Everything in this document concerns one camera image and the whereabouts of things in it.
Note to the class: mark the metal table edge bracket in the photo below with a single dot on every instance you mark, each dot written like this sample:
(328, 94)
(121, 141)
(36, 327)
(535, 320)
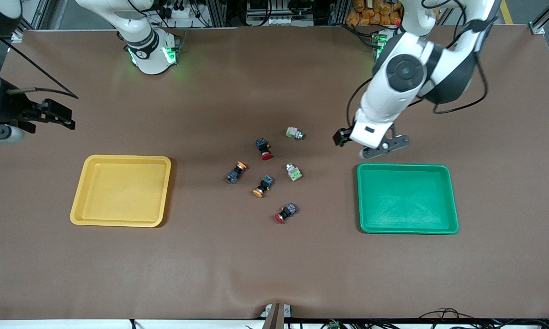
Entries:
(276, 317)

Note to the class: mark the orange packet pile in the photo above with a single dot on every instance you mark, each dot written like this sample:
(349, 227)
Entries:
(370, 11)

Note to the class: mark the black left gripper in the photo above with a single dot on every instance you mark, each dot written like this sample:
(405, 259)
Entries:
(341, 136)

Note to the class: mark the aluminium frame profile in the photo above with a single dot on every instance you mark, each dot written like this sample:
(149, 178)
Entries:
(537, 28)
(39, 13)

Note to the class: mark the white power strip with plugs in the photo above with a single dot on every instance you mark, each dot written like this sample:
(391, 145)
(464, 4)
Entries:
(183, 13)

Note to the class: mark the green push button switch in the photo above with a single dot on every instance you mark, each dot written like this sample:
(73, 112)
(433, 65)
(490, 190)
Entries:
(294, 172)
(295, 133)

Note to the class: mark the aluminium frame post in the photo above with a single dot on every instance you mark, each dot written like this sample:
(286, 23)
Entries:
(218, 11)
(338, 11)

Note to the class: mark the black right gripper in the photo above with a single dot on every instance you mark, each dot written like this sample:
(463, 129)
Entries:
(10, 110)

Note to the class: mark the yellow push button switch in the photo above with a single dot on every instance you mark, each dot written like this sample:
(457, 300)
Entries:
(236, 172)
(264, 185)

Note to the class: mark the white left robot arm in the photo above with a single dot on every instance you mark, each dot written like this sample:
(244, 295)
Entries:
(402, 73)

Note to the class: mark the green plastic tray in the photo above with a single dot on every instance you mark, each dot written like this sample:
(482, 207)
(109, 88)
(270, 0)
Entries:
(407, 201)

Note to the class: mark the yellow plastic tray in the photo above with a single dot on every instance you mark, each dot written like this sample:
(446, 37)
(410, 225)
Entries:
(121, 192)

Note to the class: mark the red push button switch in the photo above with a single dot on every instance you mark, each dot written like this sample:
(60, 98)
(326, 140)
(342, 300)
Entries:
(263, 147)
(287, 212)

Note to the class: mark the brown table mat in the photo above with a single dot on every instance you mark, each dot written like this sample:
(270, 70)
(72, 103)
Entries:
(274, 265)

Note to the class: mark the white socket strip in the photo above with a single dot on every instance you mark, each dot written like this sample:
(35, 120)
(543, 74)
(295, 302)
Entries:
(279, 20)

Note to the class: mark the green terminal connector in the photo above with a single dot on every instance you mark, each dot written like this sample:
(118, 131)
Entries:
(333, 325)

